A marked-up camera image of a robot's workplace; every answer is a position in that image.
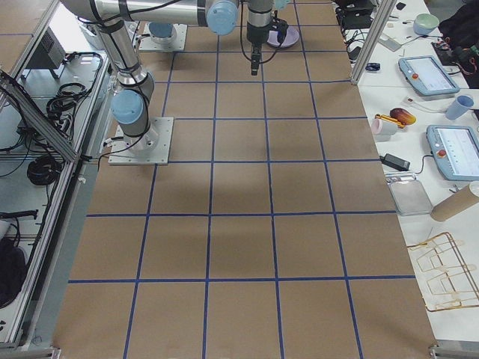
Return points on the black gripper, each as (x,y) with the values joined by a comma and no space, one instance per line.
(254,36)

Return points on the brown paper table cover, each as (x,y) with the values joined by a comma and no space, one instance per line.
(270,234)

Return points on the light blue plastic cup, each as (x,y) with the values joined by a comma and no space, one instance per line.
(459,107)

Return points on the teach pendant near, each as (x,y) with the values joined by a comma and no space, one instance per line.
(455,150)

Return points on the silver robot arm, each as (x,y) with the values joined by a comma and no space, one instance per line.
(161,32)
(130,107)

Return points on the gold cylinder toy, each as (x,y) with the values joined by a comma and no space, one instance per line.
(390,120)

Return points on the black power adapter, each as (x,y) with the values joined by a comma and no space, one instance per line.
(394,162)

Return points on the metal tin box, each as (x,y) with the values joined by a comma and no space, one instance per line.
(410,198)

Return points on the gold wire rack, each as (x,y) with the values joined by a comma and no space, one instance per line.
(445,278)

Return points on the teach pendant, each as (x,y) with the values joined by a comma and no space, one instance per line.
(427,76)
(455,150)

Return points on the red orange mango toy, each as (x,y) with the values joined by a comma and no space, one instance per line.
(403,116)

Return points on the cardboard tube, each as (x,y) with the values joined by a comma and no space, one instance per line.
(465,198)

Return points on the teach pendant far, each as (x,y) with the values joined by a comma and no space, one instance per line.
(427,76)

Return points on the green bowl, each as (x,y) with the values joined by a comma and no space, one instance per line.
(425,23)

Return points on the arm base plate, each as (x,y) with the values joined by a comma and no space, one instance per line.
(153,148)
(146,43)

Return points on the aluminium frame post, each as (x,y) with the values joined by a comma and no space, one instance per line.
(382,15)

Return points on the lilac plate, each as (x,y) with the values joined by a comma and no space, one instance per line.
(291,38)

